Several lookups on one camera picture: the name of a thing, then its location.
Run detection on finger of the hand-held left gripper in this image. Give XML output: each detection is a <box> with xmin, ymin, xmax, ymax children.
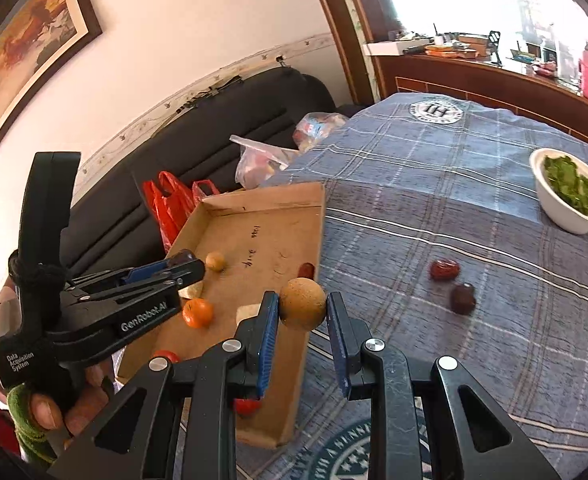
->
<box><xmin>69</xmin><ymin>258</ymin><xmax>206</xmax><ymax>322</ymax></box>
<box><xmin>66</xmin><ymin>260</ymin><xmax>171</xmax><ymax>295</ymax></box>

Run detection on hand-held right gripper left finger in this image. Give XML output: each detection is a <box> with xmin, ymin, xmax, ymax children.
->
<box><xmin>46</xmin><ymin>290</ymin><xmax>281</xmax><ymax>480</ymax></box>

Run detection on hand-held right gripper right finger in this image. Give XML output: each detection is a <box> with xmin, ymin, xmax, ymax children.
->
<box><xmin>325</xmin><ymin>291</ymin><xmax>562</xmax><ymax>480</ymax></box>

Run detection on orange tangerine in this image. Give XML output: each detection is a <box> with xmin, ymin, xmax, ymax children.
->
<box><xmin>182</xmin><ymin>298</ymin><xmax>214</xmax><ymax>329</ymax></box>

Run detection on brown cardboard tray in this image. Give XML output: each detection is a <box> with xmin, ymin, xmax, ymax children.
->
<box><xmin>115</xmin><ymin>181</ymin><xmax>327</xmax><ymax>450</ymax></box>

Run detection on person's left hand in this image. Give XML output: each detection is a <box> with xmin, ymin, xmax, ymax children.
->
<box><xmin>28</xmin><ymin>364</ymin><xmax>115</xmax><ymax>437</ymax></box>

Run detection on red plastic bag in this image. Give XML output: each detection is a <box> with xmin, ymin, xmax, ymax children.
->
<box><xmin>142</xmin><ymin>171</ymin><xmax>221</xmax><ymax>255</ymax></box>

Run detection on clear plastic bag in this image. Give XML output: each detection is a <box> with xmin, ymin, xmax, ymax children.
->
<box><xmin>230</xmin><ymin>135</ymin><xmax>300</xmax><ymax>191</ymax></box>

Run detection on blue plaid tablecloth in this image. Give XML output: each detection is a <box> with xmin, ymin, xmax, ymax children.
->
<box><xmin>164</xmin><ymin>91</ymin><xmax>588</xmax><ymax>480</ymax></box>

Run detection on black sofa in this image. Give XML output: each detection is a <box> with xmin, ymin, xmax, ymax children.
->
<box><xmin>66</xmin><ymin>67</ymin><xmax>370</xmax><ymax>281</ymax></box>

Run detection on plastic bag of snacks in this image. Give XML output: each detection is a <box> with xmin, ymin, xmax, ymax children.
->
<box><xmin>293</xmin><ymin>111</ymin><xmax>350</xmax><ymax>152</ymax></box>

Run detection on white bowl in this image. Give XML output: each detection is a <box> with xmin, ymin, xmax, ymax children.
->
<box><xmin>529</xmin><ymin>147</ymin><xmax>588</xmax><ymax>235</ymax></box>

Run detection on framed painting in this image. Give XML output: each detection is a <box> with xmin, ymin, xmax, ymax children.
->
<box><xmin>0</xmin><ymin>0</ymin><xmax>103</xmax><ymax>171</ymax></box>

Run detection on green leafy vegetables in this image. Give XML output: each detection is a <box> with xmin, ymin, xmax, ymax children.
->
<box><xmin>545</xmin><ymin>155</ymin><xmax>588</xmax><ymax>215</ymax></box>

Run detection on wooden sideboard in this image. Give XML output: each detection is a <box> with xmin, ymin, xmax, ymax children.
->
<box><xmin>371</xmin><ymin>50</ymin><xmax>588</xmax><ymax>153</ymax></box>

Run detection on white flat box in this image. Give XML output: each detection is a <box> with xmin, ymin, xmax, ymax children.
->
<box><xmin>363</xmin><ymin>37</ymin><xmax>432</xmax><ymax>57</ymax></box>

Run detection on orange books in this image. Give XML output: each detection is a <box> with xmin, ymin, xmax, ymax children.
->
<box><xmin>425</xmin><ymin>45</ymin><xmax>475</xmax><ymax>58</ymax></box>

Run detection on black stand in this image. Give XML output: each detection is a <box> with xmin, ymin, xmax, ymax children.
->
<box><xmin>486</xmin><ymin>30</ymin><xmax>505</xmax><ymax>66</ymax></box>

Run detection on wooden door frame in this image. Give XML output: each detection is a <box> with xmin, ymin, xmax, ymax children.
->
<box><xmin>301</xmin><ymin>0</ymin><xmax>405</xmax><ymax>106</ymax></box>

